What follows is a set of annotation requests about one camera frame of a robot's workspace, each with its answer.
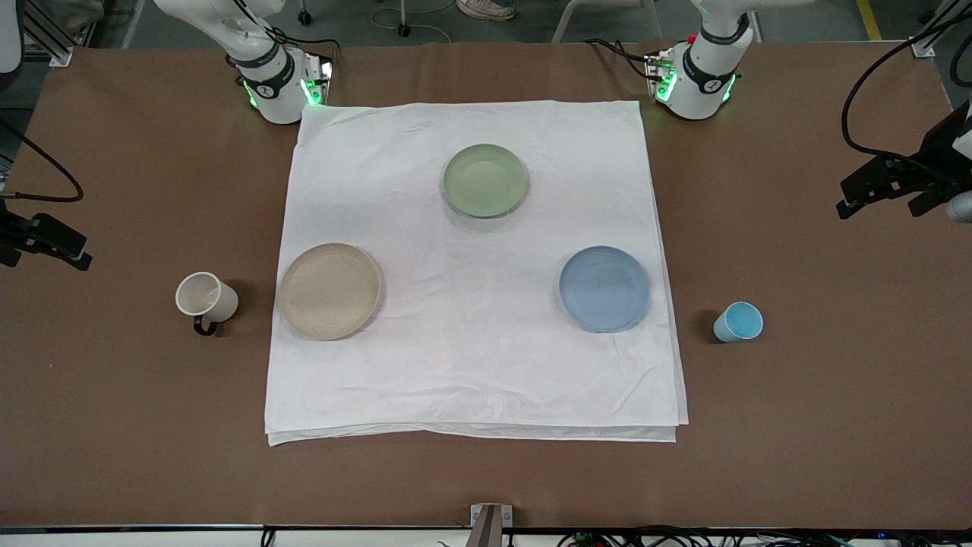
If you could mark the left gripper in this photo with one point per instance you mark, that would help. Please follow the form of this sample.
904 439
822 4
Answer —
938 154

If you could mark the light blue cup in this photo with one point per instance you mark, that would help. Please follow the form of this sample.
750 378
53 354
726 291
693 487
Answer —
740 323

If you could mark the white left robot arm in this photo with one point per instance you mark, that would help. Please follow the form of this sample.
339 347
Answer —
702 76

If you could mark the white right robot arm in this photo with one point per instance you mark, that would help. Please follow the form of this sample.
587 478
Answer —
273 91

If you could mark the beige round plate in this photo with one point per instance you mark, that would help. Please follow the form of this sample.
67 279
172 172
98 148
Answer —
329 292

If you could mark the blue round plate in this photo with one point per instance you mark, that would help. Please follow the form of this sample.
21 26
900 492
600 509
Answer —
605 289

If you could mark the green round plate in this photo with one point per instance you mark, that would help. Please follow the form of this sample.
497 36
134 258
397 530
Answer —
486 181

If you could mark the black caster wheel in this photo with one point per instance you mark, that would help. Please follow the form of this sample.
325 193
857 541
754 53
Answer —
305 17

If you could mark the white stand legs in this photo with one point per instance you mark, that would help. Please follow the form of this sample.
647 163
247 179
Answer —
566 21

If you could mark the pole with caster wheel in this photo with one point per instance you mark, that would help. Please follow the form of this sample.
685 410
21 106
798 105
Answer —
403 30

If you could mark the white cloth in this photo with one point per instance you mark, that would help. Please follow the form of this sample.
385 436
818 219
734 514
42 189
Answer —
471 342

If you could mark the white shoe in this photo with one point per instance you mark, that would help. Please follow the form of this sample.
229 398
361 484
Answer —
486 7

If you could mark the aluminium frame profile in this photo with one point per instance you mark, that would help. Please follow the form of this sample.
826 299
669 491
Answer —
925 47
57 45

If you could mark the grey metal table bracket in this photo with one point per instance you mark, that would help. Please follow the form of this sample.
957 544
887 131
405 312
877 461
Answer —
490 524

